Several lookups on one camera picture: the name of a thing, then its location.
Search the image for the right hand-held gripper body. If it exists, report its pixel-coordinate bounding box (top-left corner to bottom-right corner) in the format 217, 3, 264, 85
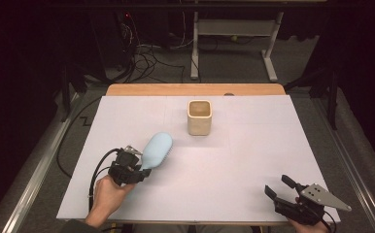
274, 183, 353, 226

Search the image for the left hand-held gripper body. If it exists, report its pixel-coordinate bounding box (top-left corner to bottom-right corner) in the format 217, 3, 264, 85
107, 145, 145, 187

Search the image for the light blue hairbrush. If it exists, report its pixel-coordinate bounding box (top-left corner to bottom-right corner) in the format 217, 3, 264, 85
139, 131, 175, 171

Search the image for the beige square cup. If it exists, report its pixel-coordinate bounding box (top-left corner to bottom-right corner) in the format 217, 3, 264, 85
187, 99, 214, 137

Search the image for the person's left hand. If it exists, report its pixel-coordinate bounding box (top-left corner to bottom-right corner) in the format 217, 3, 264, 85
90, 175, 136, 216

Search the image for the person's right hand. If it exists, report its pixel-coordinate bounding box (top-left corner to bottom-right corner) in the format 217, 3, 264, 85
287, 217, 331, 233

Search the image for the white board sheet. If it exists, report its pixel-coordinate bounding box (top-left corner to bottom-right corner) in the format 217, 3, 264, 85
56, 94, 341, 224

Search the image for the black stand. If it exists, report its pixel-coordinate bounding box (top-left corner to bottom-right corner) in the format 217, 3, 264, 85
284, 66, 341, 131
60, 62, 88, 122

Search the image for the dark equipment with red light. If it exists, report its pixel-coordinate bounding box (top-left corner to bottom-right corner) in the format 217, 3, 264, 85
117, 11, 137, 70

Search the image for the right hand-held gripper cable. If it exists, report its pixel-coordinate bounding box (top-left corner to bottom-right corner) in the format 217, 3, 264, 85
324, 211, 338, 233

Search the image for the hand-held gripper cable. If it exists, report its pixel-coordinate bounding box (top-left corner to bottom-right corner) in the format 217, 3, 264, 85
87, 148, 120, 214
324, 211, 338, 233

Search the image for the metal floor rail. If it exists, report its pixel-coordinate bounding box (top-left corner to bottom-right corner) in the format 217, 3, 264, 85
310, 96, 375, 233
0, 91, 82, 233

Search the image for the left hand-held gripper cable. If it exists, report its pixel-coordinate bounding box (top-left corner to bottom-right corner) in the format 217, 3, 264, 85
87, 148, 120, 214

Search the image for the long black cable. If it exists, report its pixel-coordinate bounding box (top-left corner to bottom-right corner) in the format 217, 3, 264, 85
56, 96, 103, 179

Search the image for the tangle of cables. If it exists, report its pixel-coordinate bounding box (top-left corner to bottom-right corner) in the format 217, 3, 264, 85
120, 18, 196, 83

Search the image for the white desk frame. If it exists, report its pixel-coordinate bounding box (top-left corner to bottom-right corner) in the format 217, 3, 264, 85
189, 11, 286, 83

